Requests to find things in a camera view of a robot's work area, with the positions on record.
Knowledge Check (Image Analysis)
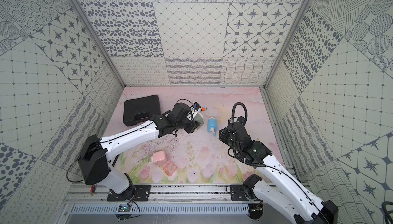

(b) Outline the blue pencil sharpener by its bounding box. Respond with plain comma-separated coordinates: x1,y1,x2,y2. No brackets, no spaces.
207,117,217,137

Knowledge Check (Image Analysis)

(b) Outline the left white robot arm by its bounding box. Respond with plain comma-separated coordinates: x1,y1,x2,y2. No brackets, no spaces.
77,102,203,195

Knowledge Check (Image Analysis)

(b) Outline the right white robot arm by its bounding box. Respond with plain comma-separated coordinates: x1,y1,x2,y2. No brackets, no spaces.
219,117,339,224

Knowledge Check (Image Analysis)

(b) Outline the pink pencil sharpener near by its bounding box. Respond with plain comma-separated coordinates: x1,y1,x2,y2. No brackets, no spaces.
151,150,167,165

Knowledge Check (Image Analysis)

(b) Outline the pink transparent tray near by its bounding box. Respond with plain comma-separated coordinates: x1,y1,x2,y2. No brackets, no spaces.
163,161,177,177

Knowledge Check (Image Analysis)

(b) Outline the black plastic tool case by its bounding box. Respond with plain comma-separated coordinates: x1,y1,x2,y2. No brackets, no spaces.
123,95,161,126

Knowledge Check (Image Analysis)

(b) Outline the pink floral table mat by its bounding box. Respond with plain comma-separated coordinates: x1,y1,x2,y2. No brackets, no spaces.
104,87,286,183

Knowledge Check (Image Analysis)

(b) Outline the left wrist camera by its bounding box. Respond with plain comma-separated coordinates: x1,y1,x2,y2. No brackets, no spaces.
190,102,202,117

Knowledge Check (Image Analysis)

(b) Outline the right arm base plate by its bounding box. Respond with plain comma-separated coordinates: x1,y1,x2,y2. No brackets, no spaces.
229,185,256,201

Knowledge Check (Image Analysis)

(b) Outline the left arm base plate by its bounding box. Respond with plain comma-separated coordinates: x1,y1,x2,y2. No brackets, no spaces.
107,185,151,202

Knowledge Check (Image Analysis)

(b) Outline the aluminium mounting rail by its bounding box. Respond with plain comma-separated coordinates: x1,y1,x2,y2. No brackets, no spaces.
64,183,232,204

